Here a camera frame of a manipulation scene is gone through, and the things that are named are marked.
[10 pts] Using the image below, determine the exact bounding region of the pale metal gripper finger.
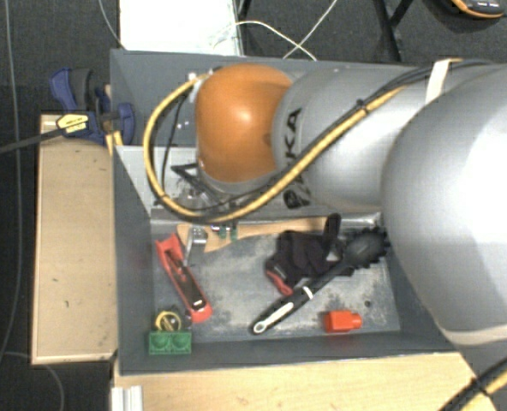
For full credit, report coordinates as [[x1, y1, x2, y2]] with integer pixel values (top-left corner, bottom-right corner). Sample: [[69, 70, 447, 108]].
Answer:
[[182, 225, 208, 269]]

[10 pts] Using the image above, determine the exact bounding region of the red utility knife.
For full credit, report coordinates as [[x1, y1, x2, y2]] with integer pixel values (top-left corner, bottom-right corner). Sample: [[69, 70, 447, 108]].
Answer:
[[154, 232, 214, 325]]

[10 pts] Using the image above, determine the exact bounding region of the grey metal bin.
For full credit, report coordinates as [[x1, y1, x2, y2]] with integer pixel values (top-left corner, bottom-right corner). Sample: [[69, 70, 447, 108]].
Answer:
[[109, 48, 467, 376]]

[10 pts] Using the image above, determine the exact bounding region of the tan wooden utensil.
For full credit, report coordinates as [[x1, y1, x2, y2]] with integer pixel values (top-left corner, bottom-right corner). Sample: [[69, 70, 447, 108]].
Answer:
[[175, 216, 328, 254]]

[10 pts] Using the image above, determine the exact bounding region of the yellow and black tape measure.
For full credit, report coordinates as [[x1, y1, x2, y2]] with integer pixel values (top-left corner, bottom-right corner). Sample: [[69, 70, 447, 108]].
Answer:
[[153, 309, 185, 332]]

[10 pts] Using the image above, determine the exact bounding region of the black and red glove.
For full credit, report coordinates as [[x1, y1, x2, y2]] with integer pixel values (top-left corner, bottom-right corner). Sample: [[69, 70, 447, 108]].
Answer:
[[265, 212, 344, 297]]

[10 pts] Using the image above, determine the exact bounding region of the green toy brick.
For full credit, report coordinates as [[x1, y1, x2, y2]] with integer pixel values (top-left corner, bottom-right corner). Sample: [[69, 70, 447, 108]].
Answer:
[[147, 329, 194, 356]]

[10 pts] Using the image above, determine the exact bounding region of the pale wood board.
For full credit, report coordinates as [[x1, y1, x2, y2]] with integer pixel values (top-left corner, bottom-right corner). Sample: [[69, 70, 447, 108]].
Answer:
[[30, 113, 120, 366]]

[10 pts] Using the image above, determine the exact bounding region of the black and white pasta spoon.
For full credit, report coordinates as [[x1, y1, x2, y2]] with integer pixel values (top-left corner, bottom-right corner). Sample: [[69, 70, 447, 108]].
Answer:
[[252, 225, 392, 336]]

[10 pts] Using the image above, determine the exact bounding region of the small red plastic block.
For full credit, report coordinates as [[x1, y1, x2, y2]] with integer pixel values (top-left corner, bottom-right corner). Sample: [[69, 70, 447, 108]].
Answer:
[[323, 309, 363, 334]]

